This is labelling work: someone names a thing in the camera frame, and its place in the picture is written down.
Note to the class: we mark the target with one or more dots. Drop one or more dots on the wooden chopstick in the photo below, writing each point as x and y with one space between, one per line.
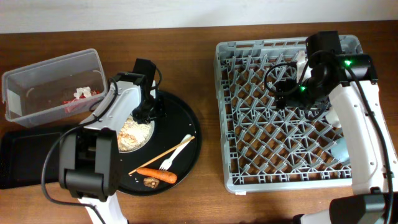
162 154

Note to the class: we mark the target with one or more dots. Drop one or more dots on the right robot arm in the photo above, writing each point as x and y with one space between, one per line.
346 86

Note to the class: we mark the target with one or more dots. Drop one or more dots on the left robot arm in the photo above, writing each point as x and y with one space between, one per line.
89 162

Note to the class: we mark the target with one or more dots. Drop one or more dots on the white plastic fork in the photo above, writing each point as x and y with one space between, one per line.
168 162

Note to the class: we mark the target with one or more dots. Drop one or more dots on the grey dinner plate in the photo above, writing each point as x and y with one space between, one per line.
140 137

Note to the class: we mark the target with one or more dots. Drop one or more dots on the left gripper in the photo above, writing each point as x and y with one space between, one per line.
141 118

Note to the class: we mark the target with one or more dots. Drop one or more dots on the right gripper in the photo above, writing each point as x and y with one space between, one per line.
285 98

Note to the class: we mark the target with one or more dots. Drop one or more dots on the grey plastic dishwasher rack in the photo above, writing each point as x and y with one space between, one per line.
263 148

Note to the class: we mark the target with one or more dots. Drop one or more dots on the round black serving tray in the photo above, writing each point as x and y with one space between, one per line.
179 121

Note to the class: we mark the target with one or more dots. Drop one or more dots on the pink shallow bowl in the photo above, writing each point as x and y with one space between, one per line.
301 61

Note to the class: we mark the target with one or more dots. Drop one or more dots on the white napkin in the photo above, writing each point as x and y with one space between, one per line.
83 91

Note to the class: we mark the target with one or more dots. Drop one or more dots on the light blue plastic cup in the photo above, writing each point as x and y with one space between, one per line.
340 151

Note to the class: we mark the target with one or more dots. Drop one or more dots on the orange carrot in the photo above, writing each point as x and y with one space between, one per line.
162 175

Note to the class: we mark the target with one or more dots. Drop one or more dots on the black rectangular tray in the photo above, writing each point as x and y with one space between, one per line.
23 154

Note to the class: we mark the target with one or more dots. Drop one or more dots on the red snack wrapper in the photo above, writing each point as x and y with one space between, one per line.
69 109

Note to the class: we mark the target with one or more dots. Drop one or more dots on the rice and mushroom leftovers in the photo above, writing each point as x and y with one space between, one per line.
133 137

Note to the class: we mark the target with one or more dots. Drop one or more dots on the clear plastic waste bin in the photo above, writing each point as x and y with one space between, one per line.
34 94

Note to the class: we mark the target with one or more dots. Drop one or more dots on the cream white cup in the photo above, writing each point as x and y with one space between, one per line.
332 118

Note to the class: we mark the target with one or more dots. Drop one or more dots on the brown food scrap chunk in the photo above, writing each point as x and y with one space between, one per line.
151 182

